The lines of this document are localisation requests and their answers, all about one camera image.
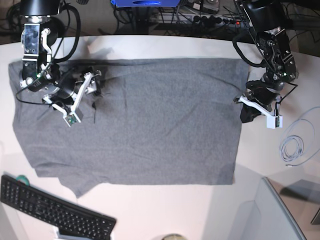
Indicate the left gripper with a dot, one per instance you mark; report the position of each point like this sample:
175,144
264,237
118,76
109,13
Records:
262,93

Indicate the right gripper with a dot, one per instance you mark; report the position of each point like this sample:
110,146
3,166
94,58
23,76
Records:
68,85

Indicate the grey t-shirt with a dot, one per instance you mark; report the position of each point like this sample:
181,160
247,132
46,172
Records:
157,122

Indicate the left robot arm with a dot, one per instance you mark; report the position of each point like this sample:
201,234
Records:
264,22

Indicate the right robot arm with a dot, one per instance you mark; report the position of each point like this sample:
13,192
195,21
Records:
40,66

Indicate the blue box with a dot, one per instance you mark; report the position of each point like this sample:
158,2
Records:
145,3

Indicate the black power strip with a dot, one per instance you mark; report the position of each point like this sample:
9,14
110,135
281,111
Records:
205,20

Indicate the green tape roll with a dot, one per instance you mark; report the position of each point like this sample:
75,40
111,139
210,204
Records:
23,179

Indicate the round tan object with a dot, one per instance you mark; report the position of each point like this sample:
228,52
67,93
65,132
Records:
173,236

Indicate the black computer keyboard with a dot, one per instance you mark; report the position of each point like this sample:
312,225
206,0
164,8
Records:
64,215

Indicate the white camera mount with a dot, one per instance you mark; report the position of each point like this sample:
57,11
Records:
71,114
273,118

